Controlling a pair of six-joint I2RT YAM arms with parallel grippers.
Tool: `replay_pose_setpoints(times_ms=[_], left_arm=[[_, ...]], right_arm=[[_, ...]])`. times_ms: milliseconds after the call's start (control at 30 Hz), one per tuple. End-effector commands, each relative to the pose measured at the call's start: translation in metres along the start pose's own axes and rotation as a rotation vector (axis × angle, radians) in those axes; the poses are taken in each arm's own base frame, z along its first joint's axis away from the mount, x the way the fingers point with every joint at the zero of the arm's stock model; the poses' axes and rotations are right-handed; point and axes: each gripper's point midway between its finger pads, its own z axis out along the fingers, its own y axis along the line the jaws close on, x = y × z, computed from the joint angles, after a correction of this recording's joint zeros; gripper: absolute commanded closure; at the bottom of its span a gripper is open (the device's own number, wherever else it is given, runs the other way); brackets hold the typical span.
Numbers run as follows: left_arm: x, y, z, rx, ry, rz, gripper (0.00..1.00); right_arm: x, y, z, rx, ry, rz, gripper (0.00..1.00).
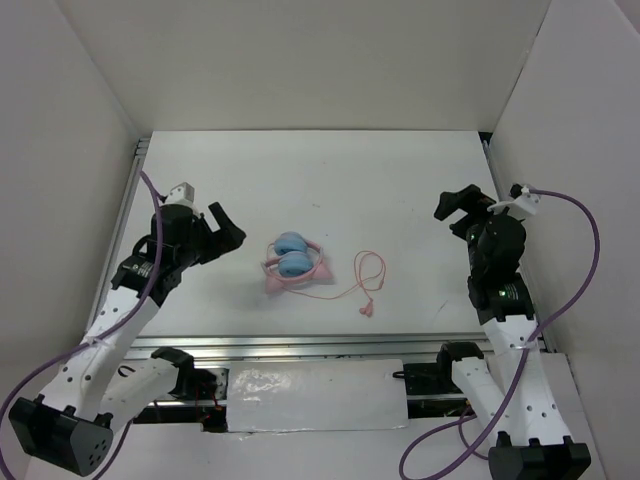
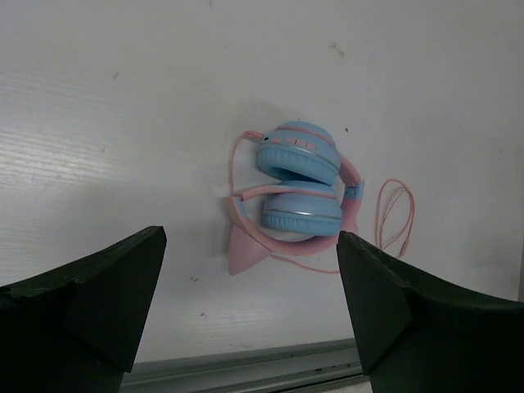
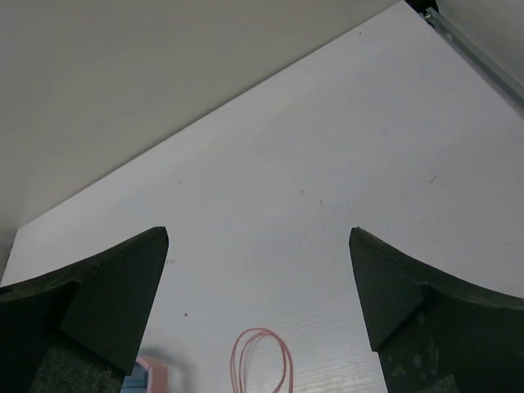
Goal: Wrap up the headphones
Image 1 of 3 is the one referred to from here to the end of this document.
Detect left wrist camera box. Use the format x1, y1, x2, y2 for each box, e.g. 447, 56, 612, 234
164, 182, 195, 208

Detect pink headphone cable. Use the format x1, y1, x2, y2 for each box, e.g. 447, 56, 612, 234
279, 249, 389, 318

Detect white foil-edged board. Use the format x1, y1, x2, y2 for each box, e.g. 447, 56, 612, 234
226, 359, 409, 433

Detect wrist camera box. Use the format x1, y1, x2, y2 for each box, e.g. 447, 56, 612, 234
487, 183, 540, 219
164, 182, 195, 208

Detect aluminium front rail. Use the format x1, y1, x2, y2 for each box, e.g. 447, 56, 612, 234
126, 333, 493, 360

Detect blue pink cat-ear headphones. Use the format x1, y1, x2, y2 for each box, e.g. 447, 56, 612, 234
261, 231, 333, 294

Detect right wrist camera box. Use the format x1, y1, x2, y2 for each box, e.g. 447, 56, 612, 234
487, 183, 540, 219

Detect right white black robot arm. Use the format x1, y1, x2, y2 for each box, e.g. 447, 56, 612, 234
434, 184, 591, 479

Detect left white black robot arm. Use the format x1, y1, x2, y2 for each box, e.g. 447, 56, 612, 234
3, 203, 246, 477

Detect left aluminium side rail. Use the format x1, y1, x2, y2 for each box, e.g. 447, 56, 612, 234
85, 137, 151, 331

